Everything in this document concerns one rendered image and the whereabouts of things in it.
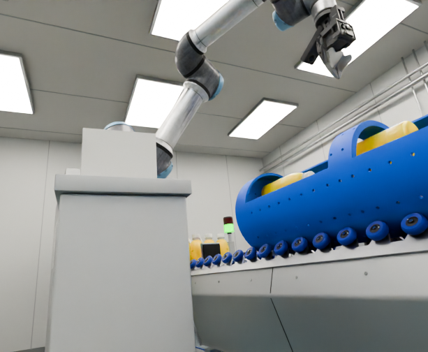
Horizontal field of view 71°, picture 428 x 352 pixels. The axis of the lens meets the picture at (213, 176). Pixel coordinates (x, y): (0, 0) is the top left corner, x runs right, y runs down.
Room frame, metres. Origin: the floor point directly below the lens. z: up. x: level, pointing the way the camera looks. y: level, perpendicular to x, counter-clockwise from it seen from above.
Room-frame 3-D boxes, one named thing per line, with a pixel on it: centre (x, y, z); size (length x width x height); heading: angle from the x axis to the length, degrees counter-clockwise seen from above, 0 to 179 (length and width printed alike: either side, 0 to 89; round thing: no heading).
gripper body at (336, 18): (0.73, -0.40, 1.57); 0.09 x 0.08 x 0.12; 29
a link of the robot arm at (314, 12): (0.74, -0.40, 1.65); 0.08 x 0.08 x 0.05
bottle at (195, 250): (1.56, 0.12, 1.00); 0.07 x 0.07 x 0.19
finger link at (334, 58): (0.73, -0.38, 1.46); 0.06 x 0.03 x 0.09; 29
